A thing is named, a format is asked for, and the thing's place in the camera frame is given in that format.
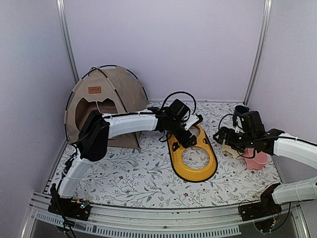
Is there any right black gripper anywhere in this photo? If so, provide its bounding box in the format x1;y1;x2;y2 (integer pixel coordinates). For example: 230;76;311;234
213;126;255;153

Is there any cream pet bowl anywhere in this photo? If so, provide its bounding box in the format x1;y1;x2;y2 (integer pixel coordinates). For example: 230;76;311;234
221;140;241;159

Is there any yellow pet bowl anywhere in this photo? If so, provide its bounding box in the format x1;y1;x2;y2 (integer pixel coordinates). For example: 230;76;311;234
167;125;218;182

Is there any pink pet bowl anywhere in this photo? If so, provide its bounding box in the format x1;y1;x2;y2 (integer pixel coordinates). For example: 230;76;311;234
242;149;268;170

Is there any black tent pole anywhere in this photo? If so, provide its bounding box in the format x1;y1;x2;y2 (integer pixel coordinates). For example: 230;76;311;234
64;64;149;142
91;67;128;113

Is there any pink checkered cushion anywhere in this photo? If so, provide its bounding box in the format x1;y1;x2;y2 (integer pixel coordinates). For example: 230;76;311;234
83;100;118;114

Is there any beige fabric pet tent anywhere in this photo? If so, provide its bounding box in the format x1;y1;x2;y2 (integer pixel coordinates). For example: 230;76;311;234
64;64;149;149

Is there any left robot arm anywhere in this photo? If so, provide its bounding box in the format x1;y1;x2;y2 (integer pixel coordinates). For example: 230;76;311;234
48;99;203;221

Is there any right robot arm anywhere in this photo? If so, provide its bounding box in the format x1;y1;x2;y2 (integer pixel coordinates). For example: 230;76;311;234
213;111;317;221

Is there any dark blue mug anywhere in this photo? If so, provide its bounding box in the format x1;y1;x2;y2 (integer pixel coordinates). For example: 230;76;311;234
233;105;250;116

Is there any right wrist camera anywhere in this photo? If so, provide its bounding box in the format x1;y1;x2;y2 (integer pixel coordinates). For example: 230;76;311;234
233;116;244;133

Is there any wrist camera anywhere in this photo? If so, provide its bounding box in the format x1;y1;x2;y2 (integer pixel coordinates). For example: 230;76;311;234
184;115;203;130
233;116;244;133

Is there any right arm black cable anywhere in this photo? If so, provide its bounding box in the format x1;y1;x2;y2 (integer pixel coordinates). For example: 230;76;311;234
217;113;236;132

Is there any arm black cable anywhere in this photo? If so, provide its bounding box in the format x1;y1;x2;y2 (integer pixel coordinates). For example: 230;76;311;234
217;113;236;132
162;91;198;119

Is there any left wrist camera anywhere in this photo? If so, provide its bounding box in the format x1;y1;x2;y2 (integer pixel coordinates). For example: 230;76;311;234
184;115;203;130

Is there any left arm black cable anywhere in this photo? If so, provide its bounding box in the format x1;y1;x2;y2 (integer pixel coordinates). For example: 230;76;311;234
162;91;198;119

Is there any front aluminium rail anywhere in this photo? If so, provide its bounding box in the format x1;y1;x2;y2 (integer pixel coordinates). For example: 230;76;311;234
21;192;310;238

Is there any right aluminium frame post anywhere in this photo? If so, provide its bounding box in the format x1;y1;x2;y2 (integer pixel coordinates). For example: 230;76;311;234
243;0;272;106

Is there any aluminium frame post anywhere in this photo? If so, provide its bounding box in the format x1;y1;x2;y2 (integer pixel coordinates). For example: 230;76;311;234
56;0;79;83
243;0;272;106

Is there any left aluminium frame post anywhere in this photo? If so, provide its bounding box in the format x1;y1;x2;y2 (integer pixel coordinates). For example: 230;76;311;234
56;0;79;83

